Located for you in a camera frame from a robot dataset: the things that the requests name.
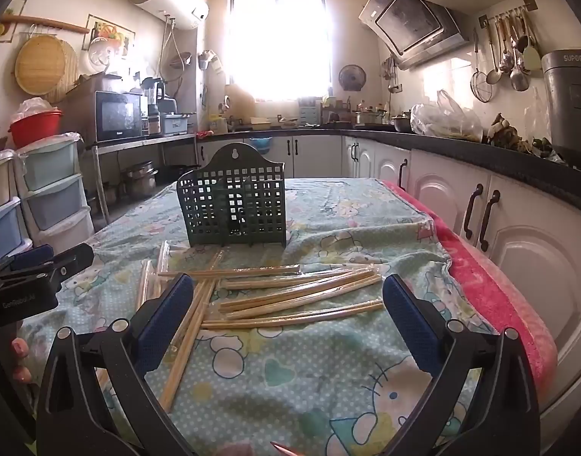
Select black blender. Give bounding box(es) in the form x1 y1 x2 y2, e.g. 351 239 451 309
141 77 165 136

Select pink fleece blanket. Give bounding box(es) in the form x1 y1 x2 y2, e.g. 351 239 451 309
383 179 559 390

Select person's left hand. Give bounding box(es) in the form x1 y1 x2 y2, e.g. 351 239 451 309
9 335 35 385

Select fruit wall poster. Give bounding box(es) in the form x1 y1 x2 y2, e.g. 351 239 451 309
0 0 26 43
84 14 135 60

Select grey kitchen appliance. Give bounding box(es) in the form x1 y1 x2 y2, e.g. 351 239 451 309
540 50 581 162

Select cartoon printed blanket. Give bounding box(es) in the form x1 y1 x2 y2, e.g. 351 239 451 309
19 177 500 456

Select bright window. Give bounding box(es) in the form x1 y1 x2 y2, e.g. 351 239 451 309
229 0 332 103

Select green plastic utensil basket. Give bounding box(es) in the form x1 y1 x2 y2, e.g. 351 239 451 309
176 142 287 249

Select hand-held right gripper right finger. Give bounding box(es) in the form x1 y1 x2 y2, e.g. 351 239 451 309
382 273 541 456

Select round bamboo trays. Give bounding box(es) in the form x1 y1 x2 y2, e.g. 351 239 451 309
15 35 78 103

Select steel pot under table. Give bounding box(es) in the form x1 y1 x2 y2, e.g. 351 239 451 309
122 161 159 200

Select water heater hose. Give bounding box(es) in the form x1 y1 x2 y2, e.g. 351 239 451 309
157 14 191 86

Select blue grey box appliance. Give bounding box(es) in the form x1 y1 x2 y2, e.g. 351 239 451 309
160 111 196 136

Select wire mesh strainer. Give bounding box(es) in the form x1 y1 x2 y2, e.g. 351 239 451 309
470 33 493 103

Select black microwave oven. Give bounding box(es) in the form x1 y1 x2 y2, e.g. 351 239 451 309
95 91 149 143

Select round dark wall fan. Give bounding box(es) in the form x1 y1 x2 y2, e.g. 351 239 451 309
338 64 367 92

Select white wall caddy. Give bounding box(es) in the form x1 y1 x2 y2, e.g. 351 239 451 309
198 50 222 74

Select wall utensil rail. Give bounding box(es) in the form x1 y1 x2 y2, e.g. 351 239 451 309
478 0 538 27

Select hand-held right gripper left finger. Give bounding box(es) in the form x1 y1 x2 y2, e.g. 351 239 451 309
36 273 196 456

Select red plastic basin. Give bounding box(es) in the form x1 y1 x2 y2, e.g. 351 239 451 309
9 110 63 149

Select small white fan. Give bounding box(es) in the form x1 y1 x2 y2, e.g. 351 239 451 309
88 37 113 74

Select pile of chopsticks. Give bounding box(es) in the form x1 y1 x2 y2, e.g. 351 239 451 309
136 241 385 414

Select blue white drawer unit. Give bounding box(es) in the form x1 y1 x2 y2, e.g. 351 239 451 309
0 149 32 267

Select grey green drawer unit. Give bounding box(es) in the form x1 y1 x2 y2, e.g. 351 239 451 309
15 133 94 252

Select steel ladle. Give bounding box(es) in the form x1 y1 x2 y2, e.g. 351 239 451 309
509 19 530 92
485 21 503 85

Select steel cooking pot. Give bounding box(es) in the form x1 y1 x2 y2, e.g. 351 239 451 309
352 109 387 127

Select clear plastic bag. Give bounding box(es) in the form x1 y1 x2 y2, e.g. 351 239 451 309
410 89 484 142

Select clear bag in basin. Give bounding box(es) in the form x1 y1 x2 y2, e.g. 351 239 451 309
12 97 58 119

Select pale green spatula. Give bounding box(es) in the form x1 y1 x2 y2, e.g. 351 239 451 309
521 9 542 71

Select brown leafy bundle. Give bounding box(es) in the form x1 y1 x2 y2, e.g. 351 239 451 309
483 113 552 155

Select hanging corner utensils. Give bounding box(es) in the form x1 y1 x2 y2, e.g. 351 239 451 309
383 54 398 93

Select steel range hood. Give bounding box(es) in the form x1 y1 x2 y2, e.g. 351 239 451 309
358 0 472 70

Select wooden rolling pin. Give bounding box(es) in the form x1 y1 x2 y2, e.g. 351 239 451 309
0 14 90 34

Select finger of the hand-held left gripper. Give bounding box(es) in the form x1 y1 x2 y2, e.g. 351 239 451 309
0 244 55 279
15 242 96 290

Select black kitchen countertop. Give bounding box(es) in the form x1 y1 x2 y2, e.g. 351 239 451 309
195 123 581 217

